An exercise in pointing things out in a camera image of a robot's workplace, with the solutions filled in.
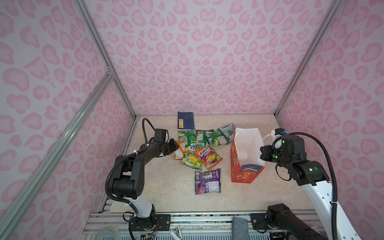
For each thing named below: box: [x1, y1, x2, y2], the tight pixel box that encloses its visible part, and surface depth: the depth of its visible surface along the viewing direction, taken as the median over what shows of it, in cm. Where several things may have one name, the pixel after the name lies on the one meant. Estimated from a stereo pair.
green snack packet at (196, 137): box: [185, 129, 208, 147], surface depth 105 cm
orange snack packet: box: [174, 140, 186, 161], surface depth 95 cm
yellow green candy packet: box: [181, 151, 203, 171], surface depth 93 cm
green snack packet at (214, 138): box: [205, 129, 229, 148], surface depth 102 cm
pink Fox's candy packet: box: [198, 147, 223, 171], surface depth 95 cm
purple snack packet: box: [195, 168, 221, 195], surface depth 85 cm
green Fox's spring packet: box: [184, 142, 208, 152], surface depth 102 cm
